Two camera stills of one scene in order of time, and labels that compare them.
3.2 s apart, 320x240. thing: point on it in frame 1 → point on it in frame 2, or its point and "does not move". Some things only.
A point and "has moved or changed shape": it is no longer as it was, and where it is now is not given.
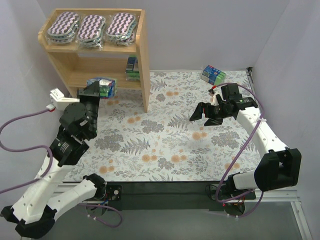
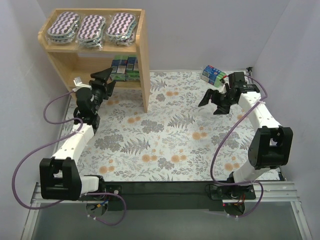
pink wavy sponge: x=91 y=32 does not move
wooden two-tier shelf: x=129 y=66 does not move
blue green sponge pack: x=107 y=87 has moved or changed shape
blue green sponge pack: x=132 y=70 does not move
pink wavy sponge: x=63 y=29 does not move
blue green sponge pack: x=213 y=75 does not move
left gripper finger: x=92 y=89 → x=102 y=75
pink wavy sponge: x=121 y=31 does not move
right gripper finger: x=202 y=107 → x=215 y=95
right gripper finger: x=212 y=122 → x=222 y=110
